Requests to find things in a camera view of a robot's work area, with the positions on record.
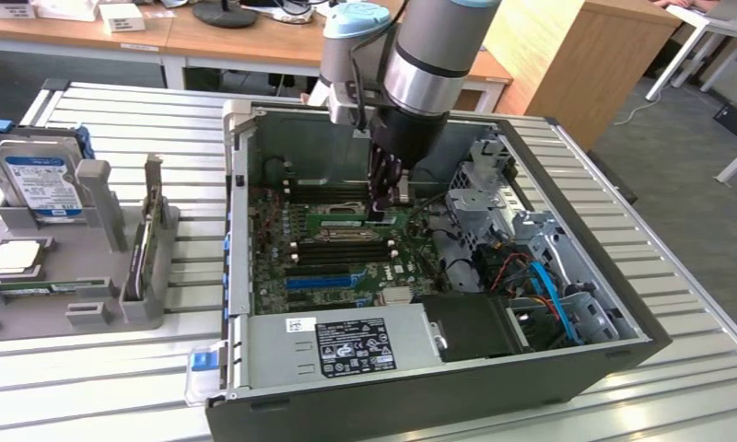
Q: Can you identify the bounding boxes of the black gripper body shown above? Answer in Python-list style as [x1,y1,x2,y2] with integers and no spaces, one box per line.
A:
[368,106,449,168]

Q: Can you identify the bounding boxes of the green RAM stick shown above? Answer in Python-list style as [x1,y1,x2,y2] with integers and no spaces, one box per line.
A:
[305,211,401,229]
[0,281,110,297]

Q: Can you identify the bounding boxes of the black RAM slot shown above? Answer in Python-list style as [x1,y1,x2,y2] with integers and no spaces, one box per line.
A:
[285,184,373,193]
[290,238,396,250]
[286,191,373,204]
[290,245,397,257]
[293,256,400,268]
[285,177,373,187]
[292,250,398,262]

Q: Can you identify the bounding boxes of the black expansion slot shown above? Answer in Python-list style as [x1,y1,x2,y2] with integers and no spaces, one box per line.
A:
[286,264,353,277]

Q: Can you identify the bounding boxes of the metal disk bay cage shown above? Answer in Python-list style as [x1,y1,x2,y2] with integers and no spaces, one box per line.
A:
[440,136,641,343]

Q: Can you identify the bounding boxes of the blue expansion slot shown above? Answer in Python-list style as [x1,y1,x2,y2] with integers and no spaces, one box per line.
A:
[284,274,356,291]

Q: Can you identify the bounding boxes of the green motherboard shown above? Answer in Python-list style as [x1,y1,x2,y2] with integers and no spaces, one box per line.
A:
[246,181,462,318]

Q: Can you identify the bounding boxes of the wooden cabinet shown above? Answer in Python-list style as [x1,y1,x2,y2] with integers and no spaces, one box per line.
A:
[481,0,684,153]

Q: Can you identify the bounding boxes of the black fan shroud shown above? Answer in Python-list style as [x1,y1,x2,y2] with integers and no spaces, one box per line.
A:
[418,293,525,364]

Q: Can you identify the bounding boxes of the graphics card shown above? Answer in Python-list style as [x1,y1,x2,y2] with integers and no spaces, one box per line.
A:
[123,155,167,304]

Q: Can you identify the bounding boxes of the black monitor stand base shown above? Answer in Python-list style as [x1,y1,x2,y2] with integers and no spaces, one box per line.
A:
[193,0,260,30]

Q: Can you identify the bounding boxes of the silver power supply unit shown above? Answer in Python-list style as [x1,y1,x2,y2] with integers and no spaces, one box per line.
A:
[240,303,445,390]

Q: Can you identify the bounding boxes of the long wooden desk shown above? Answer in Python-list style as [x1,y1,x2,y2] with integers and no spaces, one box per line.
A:
[0,0,514,114]

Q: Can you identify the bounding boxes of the black open PC case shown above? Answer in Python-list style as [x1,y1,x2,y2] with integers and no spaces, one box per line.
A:
[203,99,676,442]

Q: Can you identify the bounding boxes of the blue case release latch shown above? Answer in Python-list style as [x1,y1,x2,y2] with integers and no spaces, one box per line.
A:
[187,347,223,372]

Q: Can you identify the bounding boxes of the white cardboard box with label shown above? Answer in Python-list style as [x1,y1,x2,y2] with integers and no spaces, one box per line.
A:
[95,3,147,34]

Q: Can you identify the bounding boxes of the grey parts rack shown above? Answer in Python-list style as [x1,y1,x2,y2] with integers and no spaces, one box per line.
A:
[0,158,182,343]

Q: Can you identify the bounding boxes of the hard disk with blue label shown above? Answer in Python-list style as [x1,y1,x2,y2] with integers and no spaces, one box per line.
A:
[0,137,91,226]

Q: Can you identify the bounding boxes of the silver CPU chip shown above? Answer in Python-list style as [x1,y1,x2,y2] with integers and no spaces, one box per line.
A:
[0,239,45,273]

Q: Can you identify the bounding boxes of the flat white paper box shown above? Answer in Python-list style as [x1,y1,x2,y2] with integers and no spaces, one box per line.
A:
[35,0,106,22]

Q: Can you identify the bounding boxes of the black wire in case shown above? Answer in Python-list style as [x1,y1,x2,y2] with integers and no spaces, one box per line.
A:
[402,192,462,221]

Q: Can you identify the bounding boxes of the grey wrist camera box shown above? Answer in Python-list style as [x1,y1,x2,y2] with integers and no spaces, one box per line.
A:
[326,80,384,139]

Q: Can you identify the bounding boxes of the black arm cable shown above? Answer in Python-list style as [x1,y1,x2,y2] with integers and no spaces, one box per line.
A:
[349,3,408,133]

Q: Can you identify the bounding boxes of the red and black wire bundle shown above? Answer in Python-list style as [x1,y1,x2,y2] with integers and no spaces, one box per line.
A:
[488,246,533,296]

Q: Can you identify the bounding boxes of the blue flat data wire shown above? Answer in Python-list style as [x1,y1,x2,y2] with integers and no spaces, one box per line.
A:
[525,259,584,343]

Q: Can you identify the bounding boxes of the white table frame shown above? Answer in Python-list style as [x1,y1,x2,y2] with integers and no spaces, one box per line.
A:
[642,3,737,102]

